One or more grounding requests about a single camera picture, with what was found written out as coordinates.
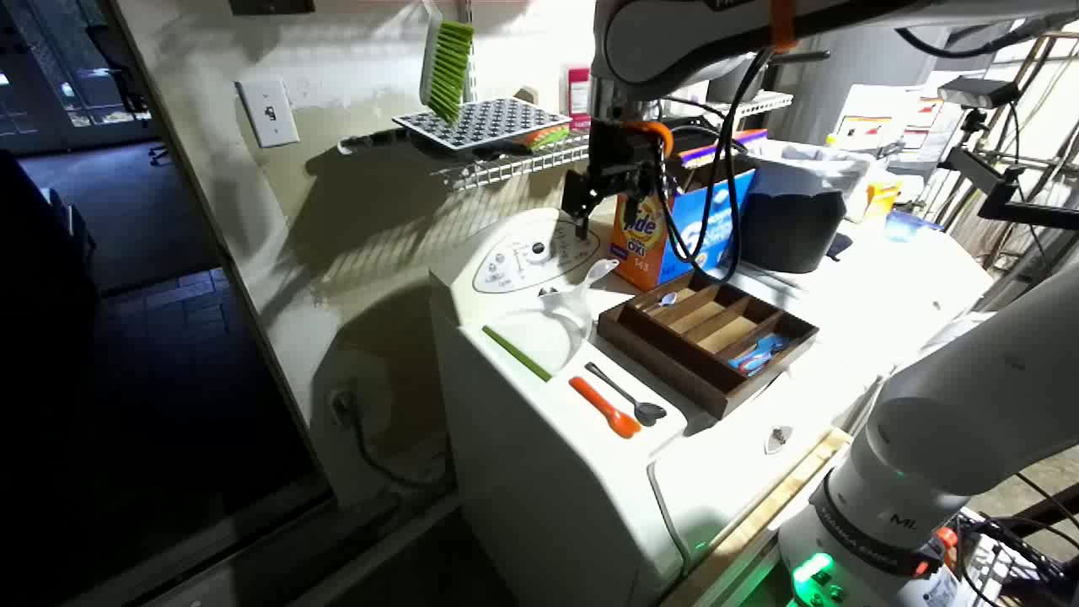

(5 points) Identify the pink white carton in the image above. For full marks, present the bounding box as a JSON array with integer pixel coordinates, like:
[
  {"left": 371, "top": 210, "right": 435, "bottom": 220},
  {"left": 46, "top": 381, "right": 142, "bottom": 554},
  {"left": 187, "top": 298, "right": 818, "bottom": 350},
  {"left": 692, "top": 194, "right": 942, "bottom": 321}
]
[{"left": 564, "top": 63, "right": 597, "bottom": 131}]

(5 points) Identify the brown wooden cutlery tray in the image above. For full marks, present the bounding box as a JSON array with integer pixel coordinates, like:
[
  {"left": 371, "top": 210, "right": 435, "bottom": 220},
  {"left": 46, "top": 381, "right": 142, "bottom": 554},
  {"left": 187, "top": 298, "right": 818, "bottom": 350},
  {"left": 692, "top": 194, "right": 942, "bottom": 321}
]
[{"left": 592, "top": 276, "right": 822, "bottom": 422}]

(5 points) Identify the black camera stand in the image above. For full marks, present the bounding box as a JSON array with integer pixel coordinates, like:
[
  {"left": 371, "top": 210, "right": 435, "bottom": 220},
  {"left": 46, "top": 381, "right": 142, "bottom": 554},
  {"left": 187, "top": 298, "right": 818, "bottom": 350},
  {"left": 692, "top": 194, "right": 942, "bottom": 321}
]
[{"left": 938, "top": 31, "right": 1079, "bottom": 273}]

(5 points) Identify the white wire shelf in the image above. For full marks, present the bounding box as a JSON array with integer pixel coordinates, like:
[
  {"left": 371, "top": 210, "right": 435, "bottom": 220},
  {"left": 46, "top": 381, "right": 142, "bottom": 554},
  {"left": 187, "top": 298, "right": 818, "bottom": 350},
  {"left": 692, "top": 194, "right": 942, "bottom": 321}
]
[{"left": 333, "top": 93, "right": 790, "bottom": 194}]

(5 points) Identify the black power cord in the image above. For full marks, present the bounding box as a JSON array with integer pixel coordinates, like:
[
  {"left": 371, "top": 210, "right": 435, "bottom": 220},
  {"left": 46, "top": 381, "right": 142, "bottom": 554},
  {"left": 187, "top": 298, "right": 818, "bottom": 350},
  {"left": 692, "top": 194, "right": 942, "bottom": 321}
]
[{"left": 326, "top": 384, "right": 451, "bottom": 493}]

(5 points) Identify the small yellow container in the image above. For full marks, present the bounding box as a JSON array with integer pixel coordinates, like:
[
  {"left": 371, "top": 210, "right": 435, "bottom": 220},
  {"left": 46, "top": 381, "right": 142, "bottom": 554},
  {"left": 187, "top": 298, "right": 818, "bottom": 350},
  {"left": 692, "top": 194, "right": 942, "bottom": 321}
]
[{"left": 864, "top": 179, "right": 904, "bottom": 221}]

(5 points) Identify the wooden plank edge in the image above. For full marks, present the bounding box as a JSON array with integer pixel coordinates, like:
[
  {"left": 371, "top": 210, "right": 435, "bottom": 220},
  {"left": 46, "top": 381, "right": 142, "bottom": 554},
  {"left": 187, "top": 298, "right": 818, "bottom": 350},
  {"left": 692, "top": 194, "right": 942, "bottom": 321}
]
[{"left": 660, "top": 426, "right": 852, "bottom": 607}]

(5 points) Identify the orange arm strap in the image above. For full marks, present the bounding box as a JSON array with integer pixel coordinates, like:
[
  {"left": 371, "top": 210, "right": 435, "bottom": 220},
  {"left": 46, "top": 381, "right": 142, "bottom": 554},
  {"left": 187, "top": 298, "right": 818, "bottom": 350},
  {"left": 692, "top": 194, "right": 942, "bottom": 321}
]
[{"left": 769, "top": 0, "right": 800, "bottom": 54}]

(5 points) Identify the grey dotted tray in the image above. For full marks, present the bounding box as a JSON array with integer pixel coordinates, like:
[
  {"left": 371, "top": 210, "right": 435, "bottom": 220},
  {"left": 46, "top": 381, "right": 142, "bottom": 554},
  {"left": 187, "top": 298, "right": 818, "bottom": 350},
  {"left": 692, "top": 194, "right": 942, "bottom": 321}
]
[{"left": 390, "top": 93, "right": 571, "bottom": 155}]

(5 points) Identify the blue plastic packet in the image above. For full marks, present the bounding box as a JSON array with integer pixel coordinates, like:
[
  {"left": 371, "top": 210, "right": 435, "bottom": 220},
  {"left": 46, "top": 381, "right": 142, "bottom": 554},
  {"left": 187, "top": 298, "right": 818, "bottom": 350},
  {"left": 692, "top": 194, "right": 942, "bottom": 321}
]
[{"left": 724, "top": 331, "right": 786, "bottom": 377}]

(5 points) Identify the dark grey spoon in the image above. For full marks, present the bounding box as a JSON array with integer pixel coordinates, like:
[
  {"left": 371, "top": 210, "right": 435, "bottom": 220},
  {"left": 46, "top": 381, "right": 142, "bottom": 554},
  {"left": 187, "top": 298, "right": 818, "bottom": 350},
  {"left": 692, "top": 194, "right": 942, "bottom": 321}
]
[{"left": 584, "top": 359, "right": 670, "bottom": 429}]

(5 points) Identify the green orange flat item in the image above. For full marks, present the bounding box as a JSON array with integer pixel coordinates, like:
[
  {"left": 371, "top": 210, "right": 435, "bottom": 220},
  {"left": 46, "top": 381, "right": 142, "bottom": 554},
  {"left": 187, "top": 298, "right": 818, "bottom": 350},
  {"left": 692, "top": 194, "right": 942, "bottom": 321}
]
[{"left": 516, "top": 126, "right": 578, "bottom": 155}]

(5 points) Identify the green plastic stick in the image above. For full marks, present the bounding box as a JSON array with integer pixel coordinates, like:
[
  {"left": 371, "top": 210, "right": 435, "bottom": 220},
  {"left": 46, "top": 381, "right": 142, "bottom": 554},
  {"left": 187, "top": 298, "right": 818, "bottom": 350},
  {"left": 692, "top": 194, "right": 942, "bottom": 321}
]
[{"left": 482, "top": 324, "right": 555, "bottom": 384}]

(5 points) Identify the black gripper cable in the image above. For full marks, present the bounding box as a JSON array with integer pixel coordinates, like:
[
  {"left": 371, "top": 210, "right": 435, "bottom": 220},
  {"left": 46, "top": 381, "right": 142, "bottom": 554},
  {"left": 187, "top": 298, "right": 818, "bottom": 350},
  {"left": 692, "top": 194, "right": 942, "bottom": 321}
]
[{"left": 657, "top": 45, "right": 783, "bottom": 285}]

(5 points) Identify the white wall outlet plate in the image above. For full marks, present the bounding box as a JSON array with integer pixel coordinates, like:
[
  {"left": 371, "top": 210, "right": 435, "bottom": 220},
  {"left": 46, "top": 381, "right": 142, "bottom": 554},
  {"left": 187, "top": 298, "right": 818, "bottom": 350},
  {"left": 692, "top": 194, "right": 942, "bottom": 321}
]
[{"left": 232, "top": 74, "right": 305, "bottom": 152}]

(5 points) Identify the bin with trash bag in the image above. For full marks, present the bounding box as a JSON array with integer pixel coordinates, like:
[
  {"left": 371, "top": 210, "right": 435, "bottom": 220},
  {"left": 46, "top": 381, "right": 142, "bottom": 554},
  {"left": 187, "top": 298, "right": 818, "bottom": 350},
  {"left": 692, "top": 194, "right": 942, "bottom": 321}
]
[{"left": 738, "top": 166, "right": 850, "bottom": 276}]

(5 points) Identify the coloured wire bundle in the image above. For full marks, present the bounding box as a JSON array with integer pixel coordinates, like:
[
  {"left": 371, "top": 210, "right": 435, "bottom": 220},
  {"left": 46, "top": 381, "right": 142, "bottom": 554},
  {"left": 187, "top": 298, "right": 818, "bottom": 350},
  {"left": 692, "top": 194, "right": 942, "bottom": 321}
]
[{"left": 915, "top": 508, "right": 1079, "bottom": 607}]

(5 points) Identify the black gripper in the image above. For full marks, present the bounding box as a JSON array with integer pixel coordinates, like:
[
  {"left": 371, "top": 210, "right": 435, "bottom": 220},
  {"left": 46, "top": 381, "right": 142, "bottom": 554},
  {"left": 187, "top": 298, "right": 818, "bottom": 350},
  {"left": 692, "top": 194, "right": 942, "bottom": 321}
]
[{"left": 561, "top": 114, "right": 670, "bottom": 241}]

